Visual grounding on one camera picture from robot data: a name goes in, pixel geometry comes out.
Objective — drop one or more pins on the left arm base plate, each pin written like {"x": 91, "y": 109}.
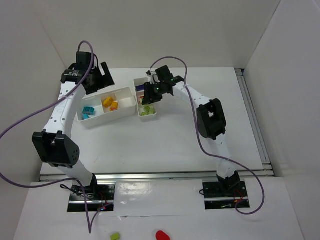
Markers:
{"x": 103, "y": 198}

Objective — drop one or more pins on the teal arched lego brick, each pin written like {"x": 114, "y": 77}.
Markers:
{"x": 88, "y": 110}

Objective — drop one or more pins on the teal long lego brick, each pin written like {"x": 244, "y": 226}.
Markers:
{"x": 85, "y": 116}

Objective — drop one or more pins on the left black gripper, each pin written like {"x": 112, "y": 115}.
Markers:
{"x": 105, "y": 76}

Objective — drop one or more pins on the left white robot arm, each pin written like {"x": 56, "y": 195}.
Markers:
{"x": 54, "y": 144}

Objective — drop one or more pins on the lime lego foreground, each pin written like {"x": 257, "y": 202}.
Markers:
{"x": 115, "y": 236}

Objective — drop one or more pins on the yellow oval lego piece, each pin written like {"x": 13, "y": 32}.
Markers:
{"x": 113, "y": 108}

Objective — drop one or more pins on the left white compartment tray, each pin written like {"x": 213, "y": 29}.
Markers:
{"x": 123, "y": 100}

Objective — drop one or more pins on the centre white compartment tray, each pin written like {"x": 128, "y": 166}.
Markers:
{"x": 141, "y": 81}

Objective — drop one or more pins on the white compartment tray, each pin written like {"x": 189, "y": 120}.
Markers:
{"x": 123, "y": 100}
{"x": 141, "y": 81}

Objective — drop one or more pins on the lime lego brick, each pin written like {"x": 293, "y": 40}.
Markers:
{"x": 147, "y": 110}

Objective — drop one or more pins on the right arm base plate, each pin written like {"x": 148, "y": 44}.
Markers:
{"x": 216, "y": 199}

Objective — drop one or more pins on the purple lego brick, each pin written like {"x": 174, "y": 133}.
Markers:
{"x": 140, "y": 88}

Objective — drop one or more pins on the front aluminium rail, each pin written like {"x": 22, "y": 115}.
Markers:
{"x": 161, "y": 176}

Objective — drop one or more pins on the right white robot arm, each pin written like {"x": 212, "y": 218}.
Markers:
{"x": 209, "y": 118}

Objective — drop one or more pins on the red oval lego foreground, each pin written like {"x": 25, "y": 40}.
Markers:
{"x": 161, "y": 235}

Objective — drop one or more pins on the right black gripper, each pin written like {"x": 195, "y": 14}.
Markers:
{"x": 152, "y": 94}

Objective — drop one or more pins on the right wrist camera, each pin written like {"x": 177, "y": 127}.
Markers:
{"x": 152, "y": 77}

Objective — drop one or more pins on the yellow square lego brick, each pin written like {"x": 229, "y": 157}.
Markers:
{"x": 108, "y": 102}

